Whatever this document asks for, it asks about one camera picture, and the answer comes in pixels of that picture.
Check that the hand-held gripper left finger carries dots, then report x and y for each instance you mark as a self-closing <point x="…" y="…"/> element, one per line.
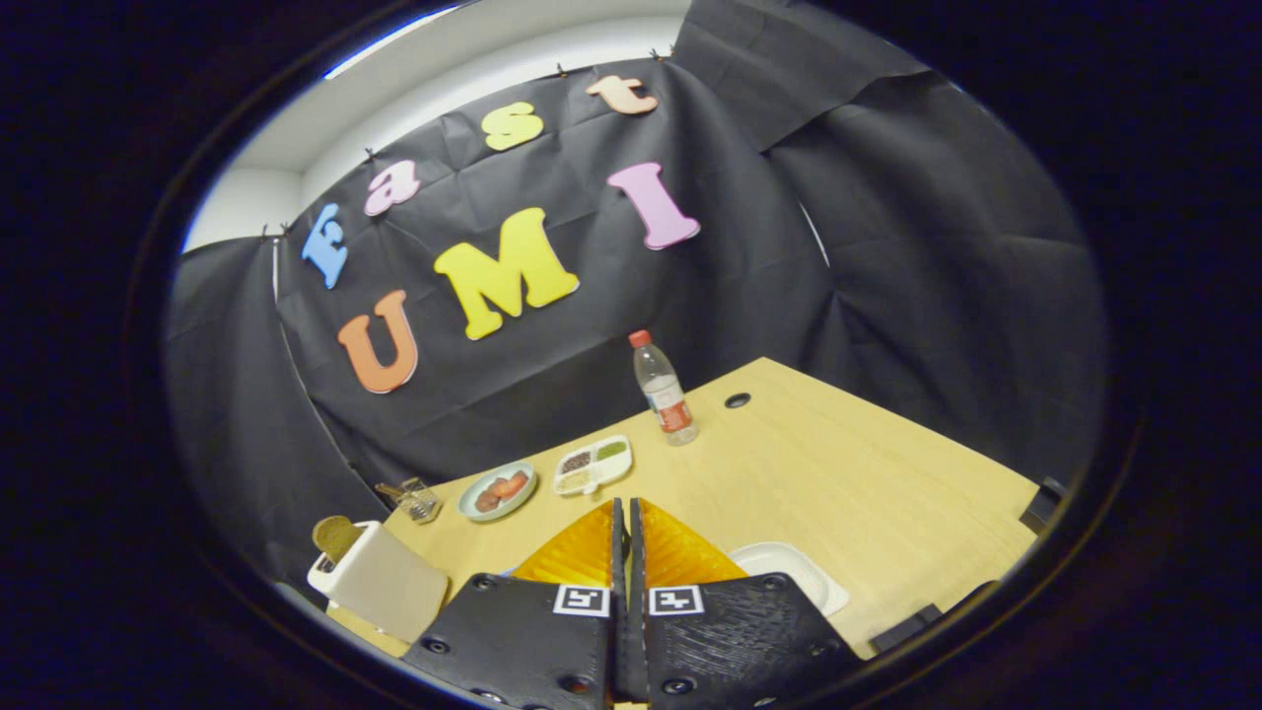
<point x="532" y="641"/>

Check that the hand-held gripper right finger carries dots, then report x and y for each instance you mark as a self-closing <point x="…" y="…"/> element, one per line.
<point x="730" y="646"/>

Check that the brown toast slice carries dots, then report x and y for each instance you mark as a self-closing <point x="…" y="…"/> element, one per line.
<point x="337" y="537"/>

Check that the white square plate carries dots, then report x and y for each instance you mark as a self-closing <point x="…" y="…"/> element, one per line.
<point x="789" y="572"/>

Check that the brown meat patty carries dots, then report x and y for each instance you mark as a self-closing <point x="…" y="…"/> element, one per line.
<point x="487" y="501"/>

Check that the white toaster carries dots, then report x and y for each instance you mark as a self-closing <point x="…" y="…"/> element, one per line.
<point x="394" y="587"/>

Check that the red tomato slices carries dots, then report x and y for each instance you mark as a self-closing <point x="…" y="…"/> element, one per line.
<point x="511" y="484"/>

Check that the pale green round plate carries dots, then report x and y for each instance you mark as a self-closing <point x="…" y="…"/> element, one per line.
<point x="523" y="475"/>

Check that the black clamp block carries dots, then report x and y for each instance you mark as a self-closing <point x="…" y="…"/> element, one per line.
<point x="905" y="628"/>
<point x="1043" y="505"/>

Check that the white divided seasoning dish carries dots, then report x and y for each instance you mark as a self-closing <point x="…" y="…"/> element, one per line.
<point x="592" y="465"/>

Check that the clear water bottle red cap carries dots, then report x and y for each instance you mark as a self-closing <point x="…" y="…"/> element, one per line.
<point x="668" y="399"/>

